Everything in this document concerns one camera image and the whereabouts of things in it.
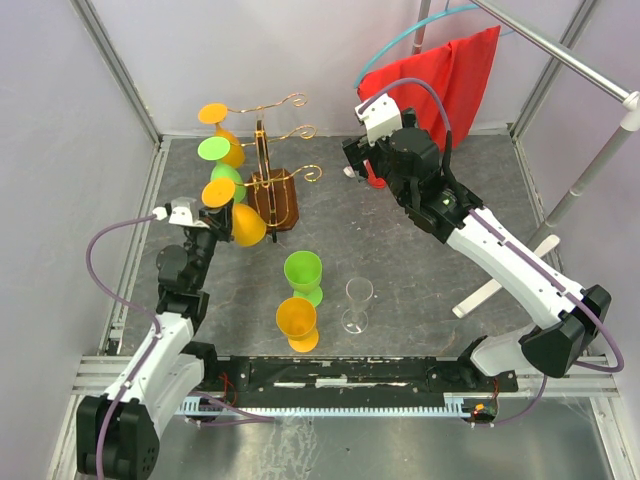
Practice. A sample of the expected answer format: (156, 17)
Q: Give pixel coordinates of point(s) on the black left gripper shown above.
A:
(220, 220)

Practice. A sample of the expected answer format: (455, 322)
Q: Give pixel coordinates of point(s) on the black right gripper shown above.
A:
(358, 150)

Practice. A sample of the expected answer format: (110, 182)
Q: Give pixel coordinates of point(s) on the orange plastic goblet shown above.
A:
(214, 114)
(248, 228)
(297, 319)

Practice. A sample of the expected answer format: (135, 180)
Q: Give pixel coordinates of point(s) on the gold wire glass rack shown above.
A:
(268, 189)

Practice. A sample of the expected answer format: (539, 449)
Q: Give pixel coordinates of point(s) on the green plastic goblet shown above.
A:
(220, 162)
(303, 271)

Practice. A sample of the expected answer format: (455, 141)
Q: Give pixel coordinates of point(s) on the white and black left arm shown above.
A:
(118, 432)

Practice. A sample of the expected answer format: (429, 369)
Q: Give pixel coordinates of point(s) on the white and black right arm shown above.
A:
(566, 317)

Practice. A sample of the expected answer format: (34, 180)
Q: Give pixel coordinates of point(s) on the white block behind rack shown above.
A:
(350, 172)

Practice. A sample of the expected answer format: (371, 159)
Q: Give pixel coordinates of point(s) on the clear wine glass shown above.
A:
(359, 293)

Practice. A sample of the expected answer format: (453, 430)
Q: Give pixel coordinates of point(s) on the green plastic goblet front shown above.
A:
(303, 271)

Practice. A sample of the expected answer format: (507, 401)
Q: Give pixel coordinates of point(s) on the red cloth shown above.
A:
(458, 71)

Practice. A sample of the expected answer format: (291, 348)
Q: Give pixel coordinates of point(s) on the orange plastic goblet front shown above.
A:
(297, 319)

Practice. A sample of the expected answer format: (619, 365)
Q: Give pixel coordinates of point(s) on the white plastic strip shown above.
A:
(493, 286)

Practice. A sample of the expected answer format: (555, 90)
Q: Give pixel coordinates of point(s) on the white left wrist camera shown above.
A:
(181, 211)

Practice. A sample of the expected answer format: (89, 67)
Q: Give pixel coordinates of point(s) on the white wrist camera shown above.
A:
(381, 119)
(181, 211)

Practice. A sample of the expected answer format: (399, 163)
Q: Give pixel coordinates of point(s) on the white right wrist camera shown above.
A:
(381, 119)

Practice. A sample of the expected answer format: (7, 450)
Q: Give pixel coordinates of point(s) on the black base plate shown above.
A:
(335, 383)

